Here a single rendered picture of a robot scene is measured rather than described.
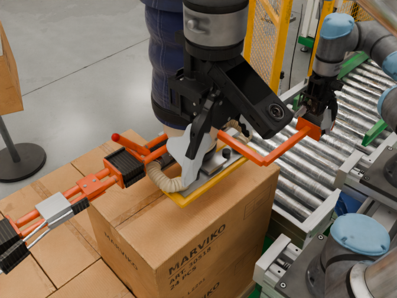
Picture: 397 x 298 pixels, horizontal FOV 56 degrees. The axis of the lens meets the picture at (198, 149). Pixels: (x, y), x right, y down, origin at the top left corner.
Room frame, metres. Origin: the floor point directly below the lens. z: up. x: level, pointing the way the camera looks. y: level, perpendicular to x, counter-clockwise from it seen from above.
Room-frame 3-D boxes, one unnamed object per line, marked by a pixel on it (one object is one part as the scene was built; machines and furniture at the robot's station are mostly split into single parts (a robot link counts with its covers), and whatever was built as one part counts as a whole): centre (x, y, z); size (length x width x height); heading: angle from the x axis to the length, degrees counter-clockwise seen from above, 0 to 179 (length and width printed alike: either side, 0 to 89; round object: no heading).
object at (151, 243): (0.91, 0.05, 0.74); 0.60 x 0.40 x 0.40; 134
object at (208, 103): (0.43, -0.01, 1.66); 0.09 x 0.08 x 0.12; 48
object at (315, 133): (0.93, -0.37, 1.18); 0.09 x 0.08 x 0.05; 44
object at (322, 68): (0.91, -0.36, 1.40); 0.08 x 0.08 x 0.05
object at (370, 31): (0.91, -0.46, 1.48); 0.11 x 0.11 x 0.08; 10
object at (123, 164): (0.74, 0.21, 1.18); 0.10 x 0.08 x 0.06; 44
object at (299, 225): (1.18, -0.22, 0.58); 0.70 x 0.03 x 0.06; 44
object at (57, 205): (0.59, 0.36, 1.17); 0.07 x 0.07 x 0.04; 44
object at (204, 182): (0.84, -0.04, 1.08); 0.34 x 0.10 x 0.05; 134
